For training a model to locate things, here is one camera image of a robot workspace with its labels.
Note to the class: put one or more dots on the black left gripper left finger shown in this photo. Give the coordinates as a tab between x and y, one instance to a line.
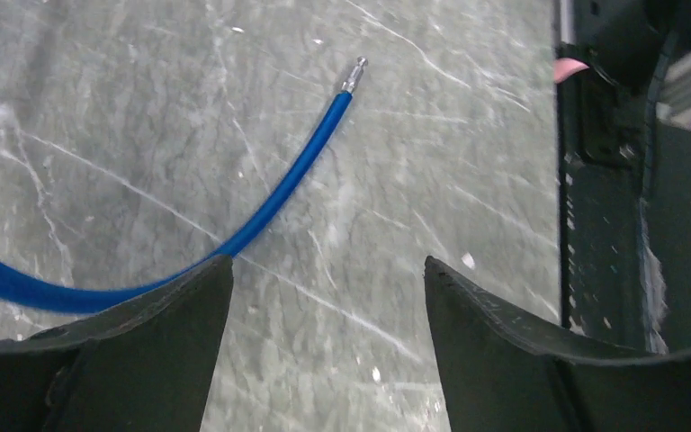
144	365

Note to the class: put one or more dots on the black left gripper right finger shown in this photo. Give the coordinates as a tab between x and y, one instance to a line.
504	369

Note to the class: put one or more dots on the blue cable lock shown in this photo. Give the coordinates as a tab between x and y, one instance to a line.
29	291

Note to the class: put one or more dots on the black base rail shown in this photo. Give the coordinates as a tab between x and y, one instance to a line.
624	142

